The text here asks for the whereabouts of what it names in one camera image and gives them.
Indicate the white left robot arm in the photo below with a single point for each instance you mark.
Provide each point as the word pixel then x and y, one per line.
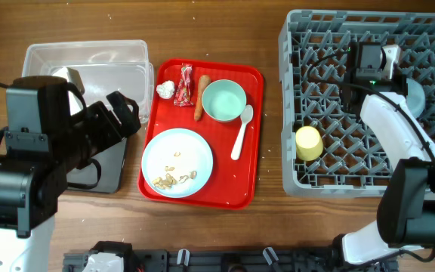
pixel 44 141

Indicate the black bin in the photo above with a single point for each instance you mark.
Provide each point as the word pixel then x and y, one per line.
pixel 111 161

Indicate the crumpled white tissue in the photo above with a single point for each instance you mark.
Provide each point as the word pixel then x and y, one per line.
pixel 166 89

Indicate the orange carrot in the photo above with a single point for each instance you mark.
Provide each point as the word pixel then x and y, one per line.
pixel 203 83

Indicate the grey dishwasher rack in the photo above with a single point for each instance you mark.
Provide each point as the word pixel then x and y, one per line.
pixel 352 163

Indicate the white plastic spoon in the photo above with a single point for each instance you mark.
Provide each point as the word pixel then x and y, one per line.
pixel 246 116

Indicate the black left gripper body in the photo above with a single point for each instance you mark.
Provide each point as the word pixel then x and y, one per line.
pixel 93 133

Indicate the light blue plate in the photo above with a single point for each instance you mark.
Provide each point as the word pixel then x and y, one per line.
pixel 185 141

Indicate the red candy wrapper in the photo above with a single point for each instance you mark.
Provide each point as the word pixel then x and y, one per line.
pixel 182 94

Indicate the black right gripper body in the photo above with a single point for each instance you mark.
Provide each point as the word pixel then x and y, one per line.
pixel 352 95

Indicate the mint green bowl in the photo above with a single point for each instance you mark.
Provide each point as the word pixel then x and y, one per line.
pixel 224 100

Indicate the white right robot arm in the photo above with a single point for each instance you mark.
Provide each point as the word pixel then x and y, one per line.
pixel 405 220

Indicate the peanut scraps on plate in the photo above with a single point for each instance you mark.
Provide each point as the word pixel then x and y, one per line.
pixel 173 169

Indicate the yellow plastic cup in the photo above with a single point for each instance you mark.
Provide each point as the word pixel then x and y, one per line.
pixel 309 145

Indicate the light blue bowl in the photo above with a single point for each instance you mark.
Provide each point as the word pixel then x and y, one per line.
pixel 415 98

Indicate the red plastic tray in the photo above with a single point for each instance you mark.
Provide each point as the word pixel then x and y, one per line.
pixel 223 183

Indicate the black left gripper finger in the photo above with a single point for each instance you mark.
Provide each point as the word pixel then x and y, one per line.
pixel 127 112
pixel 86 178

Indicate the clear plastic bin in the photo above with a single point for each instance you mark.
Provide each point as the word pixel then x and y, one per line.
pixel 103 66

